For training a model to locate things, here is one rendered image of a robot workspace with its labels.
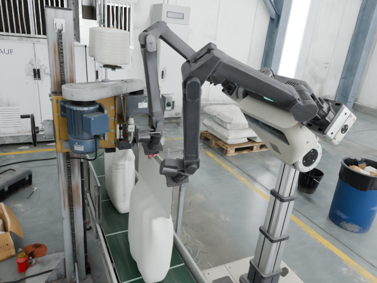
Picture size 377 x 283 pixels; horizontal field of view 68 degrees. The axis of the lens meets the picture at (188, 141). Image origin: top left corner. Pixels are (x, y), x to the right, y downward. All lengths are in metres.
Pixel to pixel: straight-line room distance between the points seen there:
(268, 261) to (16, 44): 3.75
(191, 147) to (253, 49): 6.33
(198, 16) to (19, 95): 3.79
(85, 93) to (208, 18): 5.29
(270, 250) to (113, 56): 1.31
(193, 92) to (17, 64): 3.66
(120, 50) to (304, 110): 0.86
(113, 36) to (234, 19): 5.58
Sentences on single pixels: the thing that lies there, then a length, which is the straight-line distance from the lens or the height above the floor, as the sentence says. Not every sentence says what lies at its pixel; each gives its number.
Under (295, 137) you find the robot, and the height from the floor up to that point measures 1.35.
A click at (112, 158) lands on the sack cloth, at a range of 2.08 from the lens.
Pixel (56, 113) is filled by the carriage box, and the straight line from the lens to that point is 1.61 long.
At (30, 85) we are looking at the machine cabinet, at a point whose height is 0.87.
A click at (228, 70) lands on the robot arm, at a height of 1.61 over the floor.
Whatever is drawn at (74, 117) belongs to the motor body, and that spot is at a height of 1.28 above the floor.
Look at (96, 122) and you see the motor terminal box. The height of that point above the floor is 1.28.
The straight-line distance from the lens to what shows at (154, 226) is 1.48.
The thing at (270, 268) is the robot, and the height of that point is 0.48.
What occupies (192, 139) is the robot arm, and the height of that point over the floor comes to 1.36.
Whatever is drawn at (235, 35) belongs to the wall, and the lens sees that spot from 6.88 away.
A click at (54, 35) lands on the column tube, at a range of 1.61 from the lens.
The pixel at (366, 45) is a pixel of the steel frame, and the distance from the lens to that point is 9.68.
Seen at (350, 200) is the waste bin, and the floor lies 0.34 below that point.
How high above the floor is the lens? 1.69
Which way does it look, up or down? 21 degrees down
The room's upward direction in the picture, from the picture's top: 6 degrees clockwise
